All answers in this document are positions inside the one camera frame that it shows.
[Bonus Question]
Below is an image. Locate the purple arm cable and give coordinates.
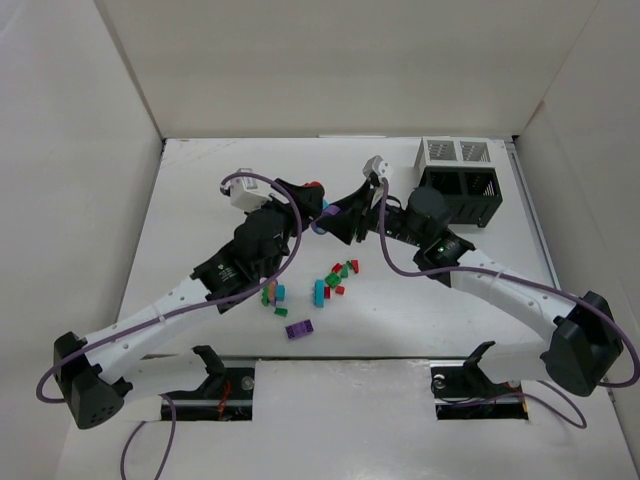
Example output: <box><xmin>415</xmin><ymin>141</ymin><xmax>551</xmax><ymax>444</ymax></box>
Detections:
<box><xmin>35</xmin><ymin>172</ymin><xmax>304</xmax><ymax>479</ymax></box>
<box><xmin>377</xmin><ymin>177</ymin><xmax>631</xmax><ymax>431</ymax></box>

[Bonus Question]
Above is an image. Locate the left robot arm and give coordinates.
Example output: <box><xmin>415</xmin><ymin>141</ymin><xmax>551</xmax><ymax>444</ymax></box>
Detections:
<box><xmin>51</xmin><ymin>171</ymin><xmax>325</xmax><ymax>430</ymax></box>

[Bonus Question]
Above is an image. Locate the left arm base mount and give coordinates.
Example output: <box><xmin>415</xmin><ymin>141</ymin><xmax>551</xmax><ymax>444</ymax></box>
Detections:
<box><xmin>167</xmin><ymin>345</ymin><xmax>256</xmax><ymax>422</ymax></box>

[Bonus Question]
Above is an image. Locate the cyan long lego brick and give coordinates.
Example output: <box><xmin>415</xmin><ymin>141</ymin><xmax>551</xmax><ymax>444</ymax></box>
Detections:
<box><xmin>312</xmin><ymin>279</ymin><xmax>325</xmax><ymax>308</ymax></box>

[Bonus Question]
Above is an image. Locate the small green lego brick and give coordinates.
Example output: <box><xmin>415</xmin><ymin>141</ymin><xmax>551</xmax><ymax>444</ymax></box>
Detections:
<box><xmin>274</xmin><ymin>307</ymin><xmax>288</xmax><ymax>318</ymax></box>

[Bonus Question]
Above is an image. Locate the purple rounded flower lego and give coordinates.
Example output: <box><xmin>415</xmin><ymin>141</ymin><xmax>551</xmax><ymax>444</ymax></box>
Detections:
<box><xmin>310</xmin><ymin>204</ymin><xmax>340</xmax><ymax>235</ymax></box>

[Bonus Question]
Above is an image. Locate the green lego brick centre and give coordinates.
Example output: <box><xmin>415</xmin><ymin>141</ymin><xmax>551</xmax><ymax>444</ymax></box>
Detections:
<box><xmin>325</xmin><ymin>272</ymin><xmax>342</xmax><ymax>288</ymax></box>

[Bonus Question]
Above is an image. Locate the stacked multicolour lego pile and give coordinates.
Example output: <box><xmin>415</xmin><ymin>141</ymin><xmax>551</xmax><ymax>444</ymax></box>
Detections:
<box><xmin>260</xmin><ymin>281</ymin><xmax>286</xmax><ymax>306</ymax></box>

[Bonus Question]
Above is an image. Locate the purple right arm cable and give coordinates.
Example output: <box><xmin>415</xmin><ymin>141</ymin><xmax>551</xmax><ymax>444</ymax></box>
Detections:
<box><xmin>377</xmin><ymin>177</ymin><xmax>631</xmax><ymax>431</ymax></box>

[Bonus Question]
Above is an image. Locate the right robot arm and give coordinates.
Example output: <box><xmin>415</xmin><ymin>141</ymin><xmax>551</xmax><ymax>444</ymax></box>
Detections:
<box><xmin>317</xmin><ymin>180</ymin><xmax>624</xmax><ymax>397</ymax></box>

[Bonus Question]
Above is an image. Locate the purple flat lego brick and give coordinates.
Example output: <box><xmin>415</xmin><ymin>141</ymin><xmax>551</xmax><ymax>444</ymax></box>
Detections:
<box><xmin>285</xmin><ymin>319</ymin><xmax>314</xmax><ymax>340</ymax></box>

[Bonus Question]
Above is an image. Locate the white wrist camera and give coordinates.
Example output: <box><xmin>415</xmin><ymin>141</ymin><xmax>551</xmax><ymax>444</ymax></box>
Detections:
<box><xmin>221</xmin><ymin>168</ymin><xmax>270</xmax><ymax>213</ymax></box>
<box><xmin>362</xmin><ymin>155</ymin><xmax>394</xmax><ymax>180</ymax></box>

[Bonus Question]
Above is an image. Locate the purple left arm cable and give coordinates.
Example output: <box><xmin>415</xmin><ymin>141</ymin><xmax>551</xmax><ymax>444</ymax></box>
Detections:
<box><xmin>35</xmin><ymin>172</ymin><xmax>304</xmax><ymax>479</ymax></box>

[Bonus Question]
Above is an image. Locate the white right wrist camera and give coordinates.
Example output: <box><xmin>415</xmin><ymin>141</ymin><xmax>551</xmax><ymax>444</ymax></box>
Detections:
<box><xmin>362</xmin><ymin>155</ymin><xmax>394</xmax><ymax>180</ymax></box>

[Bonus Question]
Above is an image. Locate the black slotted container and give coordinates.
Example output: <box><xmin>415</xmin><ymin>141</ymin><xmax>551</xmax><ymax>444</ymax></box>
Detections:
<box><xmin>419</xmin><ymin>166</ymin><xmax>503</xmax><ymax>228</ymax></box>

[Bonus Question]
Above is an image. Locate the white slotted container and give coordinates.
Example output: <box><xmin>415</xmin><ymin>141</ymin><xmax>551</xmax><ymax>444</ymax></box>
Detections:
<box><xmin>414</xmin><ymin>136</ymin><xmax>491</xmax><ymax>169</ymax></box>

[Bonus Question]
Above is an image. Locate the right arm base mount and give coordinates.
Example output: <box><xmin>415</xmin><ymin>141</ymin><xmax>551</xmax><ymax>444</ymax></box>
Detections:
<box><xmin>430</xmin><ymin>341</ymin><xmax>529</xmax><ymax>420</ymax></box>

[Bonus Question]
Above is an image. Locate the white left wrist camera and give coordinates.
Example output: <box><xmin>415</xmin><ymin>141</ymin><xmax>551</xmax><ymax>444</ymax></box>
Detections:
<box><xmin>221</xmin><ymin>168</ymin><xmax>270</xmax><ymax>213</ymax></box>

